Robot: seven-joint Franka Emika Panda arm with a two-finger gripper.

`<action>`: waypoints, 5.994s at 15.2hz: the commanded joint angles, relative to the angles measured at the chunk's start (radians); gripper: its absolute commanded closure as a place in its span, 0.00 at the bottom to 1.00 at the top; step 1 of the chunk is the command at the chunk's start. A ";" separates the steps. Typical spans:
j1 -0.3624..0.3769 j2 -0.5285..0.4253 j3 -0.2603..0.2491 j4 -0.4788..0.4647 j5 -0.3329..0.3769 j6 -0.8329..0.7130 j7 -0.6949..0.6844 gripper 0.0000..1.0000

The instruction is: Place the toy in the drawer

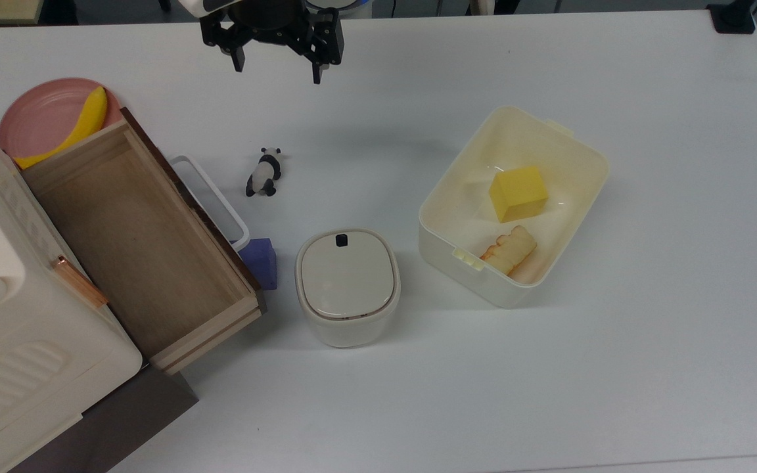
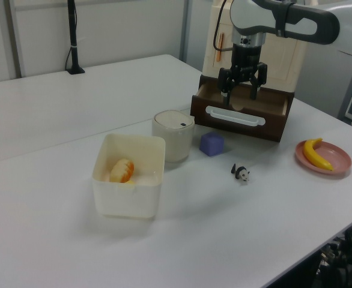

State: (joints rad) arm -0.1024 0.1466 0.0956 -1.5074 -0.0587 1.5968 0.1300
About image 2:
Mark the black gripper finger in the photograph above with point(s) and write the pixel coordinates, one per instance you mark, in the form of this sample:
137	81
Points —
225	87
258	81

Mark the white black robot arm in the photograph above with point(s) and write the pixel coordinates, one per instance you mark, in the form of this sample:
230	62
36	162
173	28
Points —
299	18

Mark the cream toy cabinet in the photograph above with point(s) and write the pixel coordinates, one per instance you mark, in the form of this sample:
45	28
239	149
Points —
284	60

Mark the beige lidded trash can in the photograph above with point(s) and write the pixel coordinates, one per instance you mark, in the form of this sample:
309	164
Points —
173	138

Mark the small panda toy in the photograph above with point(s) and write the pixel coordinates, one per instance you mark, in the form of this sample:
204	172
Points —
241	173

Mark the pink plate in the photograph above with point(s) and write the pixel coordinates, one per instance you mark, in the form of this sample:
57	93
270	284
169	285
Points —
339	157

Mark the brown wooden drawer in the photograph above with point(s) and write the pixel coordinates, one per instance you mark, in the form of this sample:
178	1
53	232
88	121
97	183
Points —
239	127

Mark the purple cube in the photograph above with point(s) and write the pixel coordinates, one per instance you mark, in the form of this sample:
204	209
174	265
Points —
211	144

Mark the cream plastic bin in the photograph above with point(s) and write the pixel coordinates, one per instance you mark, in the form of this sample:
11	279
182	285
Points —
125	199

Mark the yellow toy banana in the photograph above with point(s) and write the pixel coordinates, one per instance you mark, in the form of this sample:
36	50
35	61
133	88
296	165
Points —
311	154

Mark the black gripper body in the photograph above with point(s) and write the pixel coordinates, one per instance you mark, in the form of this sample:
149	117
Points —
246	58

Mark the toy bread slice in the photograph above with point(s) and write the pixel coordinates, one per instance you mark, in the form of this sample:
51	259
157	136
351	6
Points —
122	171

